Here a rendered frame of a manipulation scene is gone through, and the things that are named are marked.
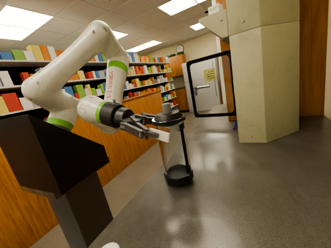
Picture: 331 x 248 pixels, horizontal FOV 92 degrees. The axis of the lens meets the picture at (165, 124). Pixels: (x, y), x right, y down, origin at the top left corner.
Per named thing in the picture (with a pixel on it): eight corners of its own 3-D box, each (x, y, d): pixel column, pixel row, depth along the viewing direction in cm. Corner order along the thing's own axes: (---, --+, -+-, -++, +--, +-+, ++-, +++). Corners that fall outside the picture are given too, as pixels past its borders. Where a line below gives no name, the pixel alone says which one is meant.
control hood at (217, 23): (235, 44, 91) (234, 25, 89) (228, 36, 64) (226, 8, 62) (215, 49, 97) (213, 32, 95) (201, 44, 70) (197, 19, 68)
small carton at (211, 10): (224, 19, 75) (222, 5, 74) (219, 17, 72) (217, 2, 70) (214, 23, 79) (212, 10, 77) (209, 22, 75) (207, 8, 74)
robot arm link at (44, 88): (11, 85, 74) (95, 11, 80) (44, 104, 88) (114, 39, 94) (16, 98, 68) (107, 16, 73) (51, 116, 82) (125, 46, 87)
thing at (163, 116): (187, 118, 53) (184, 99, 51) (176, 128, 45) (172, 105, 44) (163, 119, 57) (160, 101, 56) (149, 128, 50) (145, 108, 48)
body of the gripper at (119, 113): (111, 109, 55) (133, 115, 51) (127, 104, 62) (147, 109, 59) (112, 129, 58) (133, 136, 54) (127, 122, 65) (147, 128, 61)
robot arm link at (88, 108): (64, 110, 61) (80, 87, 64) (87, 125, 72) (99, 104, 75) (91, 119, 55) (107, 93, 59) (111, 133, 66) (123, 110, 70)
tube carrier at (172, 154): (197, 168, 58) (189, 111, 53) (187, 187, 49) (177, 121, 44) (171, 165, 63) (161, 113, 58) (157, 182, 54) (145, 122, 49)
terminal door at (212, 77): (239, 115, 101) (232, 48, 92) (194, 117, 119) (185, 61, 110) (239, 115, 102) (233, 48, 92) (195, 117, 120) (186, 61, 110)
